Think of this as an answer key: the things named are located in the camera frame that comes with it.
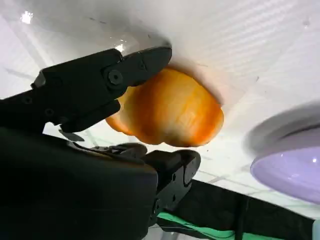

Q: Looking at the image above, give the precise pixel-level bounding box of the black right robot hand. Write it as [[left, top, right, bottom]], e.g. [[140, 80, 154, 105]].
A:
[[0, 46, 202, 240]]

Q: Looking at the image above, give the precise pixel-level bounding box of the orange and white bread roll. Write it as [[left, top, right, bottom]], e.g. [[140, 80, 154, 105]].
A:
[[104, 65, 225, 148]]

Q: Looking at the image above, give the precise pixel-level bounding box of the green cloth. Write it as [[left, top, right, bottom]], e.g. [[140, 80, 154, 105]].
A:
[[149, 210, 241, 240]]

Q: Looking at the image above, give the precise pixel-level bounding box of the black table side panel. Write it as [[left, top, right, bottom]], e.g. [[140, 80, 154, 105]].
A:
[[172, 179, 320, 240]]

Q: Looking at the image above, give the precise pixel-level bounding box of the lilac plate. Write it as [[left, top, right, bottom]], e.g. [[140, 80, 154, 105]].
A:
[[249, 99, 320, 201]]

